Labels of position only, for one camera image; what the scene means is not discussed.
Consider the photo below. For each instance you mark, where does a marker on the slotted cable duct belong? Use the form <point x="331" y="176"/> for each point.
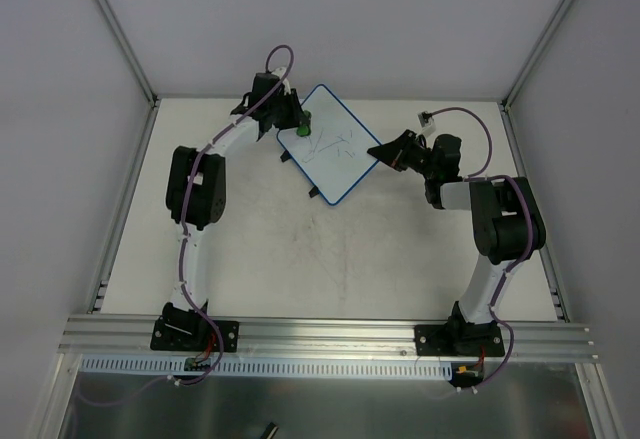
<point x="269" y="367"/>

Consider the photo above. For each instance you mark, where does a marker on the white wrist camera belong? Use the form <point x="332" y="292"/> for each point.
<point x="427" y="123"/>
<point x="282" y="73"/>

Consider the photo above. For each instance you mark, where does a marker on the left aluminium side rail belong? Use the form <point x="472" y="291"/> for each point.
<point x="108" y="255"/>

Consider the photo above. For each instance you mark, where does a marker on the small black object at bottom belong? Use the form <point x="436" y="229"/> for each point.
<point x="270" y="431"/>

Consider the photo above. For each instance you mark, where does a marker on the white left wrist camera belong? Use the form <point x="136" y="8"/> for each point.
<point x="282" y="73"/>

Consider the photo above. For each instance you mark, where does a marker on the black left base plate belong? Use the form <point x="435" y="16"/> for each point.
<point x="194" y="337"/>

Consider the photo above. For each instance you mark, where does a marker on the aluminium frame post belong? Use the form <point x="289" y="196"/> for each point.
<point x="125" y="49"/>
<point x="549" y="31"/>

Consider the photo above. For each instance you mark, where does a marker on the green whiteboard eraser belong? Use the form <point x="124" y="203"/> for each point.
<point x="304" y="126"/>

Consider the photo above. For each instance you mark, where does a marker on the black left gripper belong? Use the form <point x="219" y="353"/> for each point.
<point x="282" y="113"/>

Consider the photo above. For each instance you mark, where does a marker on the left aluminium frame post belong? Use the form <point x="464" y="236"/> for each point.
<point x="125" y="49"/>

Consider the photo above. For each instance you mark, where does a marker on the aluminium front rail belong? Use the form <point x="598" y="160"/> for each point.
<point x="555" y="342"/>

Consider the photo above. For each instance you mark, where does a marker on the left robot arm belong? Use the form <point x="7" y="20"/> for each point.
<point x="196" y="199"/>

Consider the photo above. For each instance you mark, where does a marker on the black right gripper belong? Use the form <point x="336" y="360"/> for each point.
<point x="406" y="149"/>

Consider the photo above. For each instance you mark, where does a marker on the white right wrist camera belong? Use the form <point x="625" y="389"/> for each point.
<point x="427" y="123"/>

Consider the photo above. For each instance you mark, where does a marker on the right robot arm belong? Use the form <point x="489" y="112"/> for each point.
<point x="507" y="228"/>

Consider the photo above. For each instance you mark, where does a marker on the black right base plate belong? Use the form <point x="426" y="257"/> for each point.
<point x="469" y="341"/>

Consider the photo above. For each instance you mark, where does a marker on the right aluminium frame post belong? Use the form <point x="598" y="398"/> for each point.
<point x="549" y="31"/>

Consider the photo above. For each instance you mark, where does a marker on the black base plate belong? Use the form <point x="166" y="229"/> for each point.
<point x="469" y="341"/>
<point x="194" y="337"/>

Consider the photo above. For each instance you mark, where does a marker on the blue framed whiteboard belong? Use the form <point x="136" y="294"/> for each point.
<point x="334" y="156"/>

